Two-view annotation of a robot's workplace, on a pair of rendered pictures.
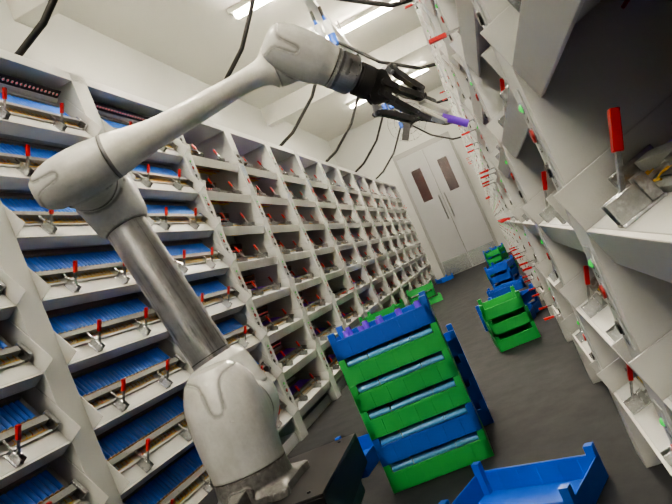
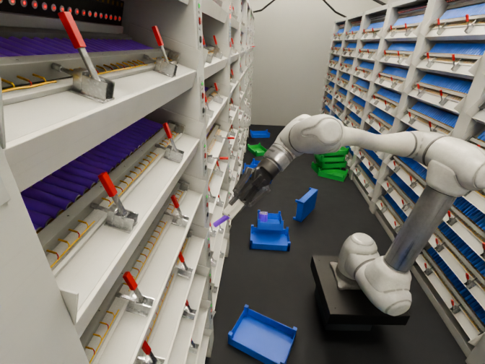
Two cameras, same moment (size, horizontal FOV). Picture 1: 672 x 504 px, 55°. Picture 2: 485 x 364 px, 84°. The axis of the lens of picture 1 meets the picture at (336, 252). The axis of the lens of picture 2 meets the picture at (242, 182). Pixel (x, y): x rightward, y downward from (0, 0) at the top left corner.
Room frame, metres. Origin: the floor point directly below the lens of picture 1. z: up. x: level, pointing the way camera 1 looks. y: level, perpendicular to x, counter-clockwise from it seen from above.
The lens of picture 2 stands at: (2.24, -0.45, 1.38)
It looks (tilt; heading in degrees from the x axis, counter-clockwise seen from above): 27 degrees down; 170
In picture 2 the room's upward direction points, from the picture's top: 2 degrees clockwise
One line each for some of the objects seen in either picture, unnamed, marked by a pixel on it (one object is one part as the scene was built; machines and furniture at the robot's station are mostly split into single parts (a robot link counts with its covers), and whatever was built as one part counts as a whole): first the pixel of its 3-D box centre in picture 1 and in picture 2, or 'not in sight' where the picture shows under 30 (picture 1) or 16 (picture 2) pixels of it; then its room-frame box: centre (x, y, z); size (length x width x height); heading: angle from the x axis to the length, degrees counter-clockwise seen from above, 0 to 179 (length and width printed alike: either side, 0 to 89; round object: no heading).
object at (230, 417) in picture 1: (229, 415); (358, 255); (1.31, 0.33, 0.44); 0.18 x 0.16 x 0.22; 2
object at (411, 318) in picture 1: (382, 324); not in sight; (1.91, -0.04, 0.44); 0.30 x 0.20 x 0.08; 83
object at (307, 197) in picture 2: not in sight; (305, 204); (0.29, 0.49, 0.10); 0.30 x 0.08 x 0.20; 134
